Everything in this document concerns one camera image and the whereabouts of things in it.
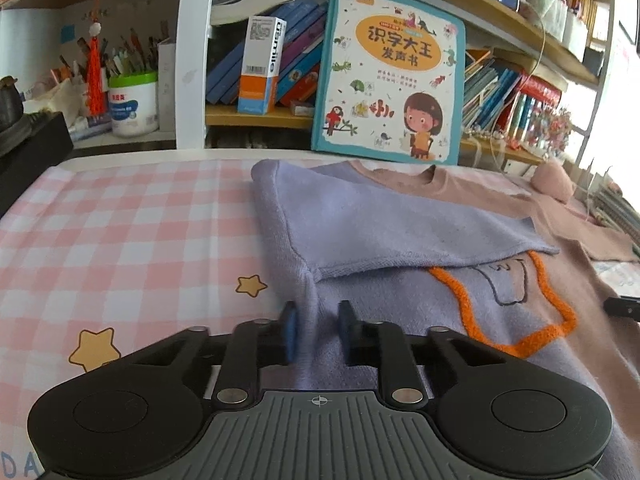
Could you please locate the black box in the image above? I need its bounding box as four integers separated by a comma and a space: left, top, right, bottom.
1, 113, 74, 216

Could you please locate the white wooden bookshelf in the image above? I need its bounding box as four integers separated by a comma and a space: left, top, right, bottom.
1, 0, 605, 164

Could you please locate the teal children's sound book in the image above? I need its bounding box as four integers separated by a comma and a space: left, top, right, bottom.
311, 0, 465, 165

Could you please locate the white orange usmile box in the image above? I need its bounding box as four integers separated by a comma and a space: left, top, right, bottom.
238, 16, 286, 115

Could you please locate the pink plush toy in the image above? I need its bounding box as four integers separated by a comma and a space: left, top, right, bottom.
530, 159, 576, 204

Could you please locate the lilac and pink sweater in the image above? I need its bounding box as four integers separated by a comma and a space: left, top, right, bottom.
252, 160, 639, 441

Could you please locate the dark leather shoe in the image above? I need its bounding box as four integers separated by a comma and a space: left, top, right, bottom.
0, 76, 32, 157

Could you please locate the red tassel ornament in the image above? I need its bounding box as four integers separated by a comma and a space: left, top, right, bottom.
87, 0, 106, 116

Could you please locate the pink checked tablecloth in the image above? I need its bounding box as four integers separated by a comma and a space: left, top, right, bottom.
0, 158, 640, 480

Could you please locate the white tub green lid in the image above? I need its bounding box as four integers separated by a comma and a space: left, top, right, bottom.
107, 70, 160, 138

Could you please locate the white charging cable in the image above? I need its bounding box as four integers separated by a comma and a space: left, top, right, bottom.
489, 0, 551, 172

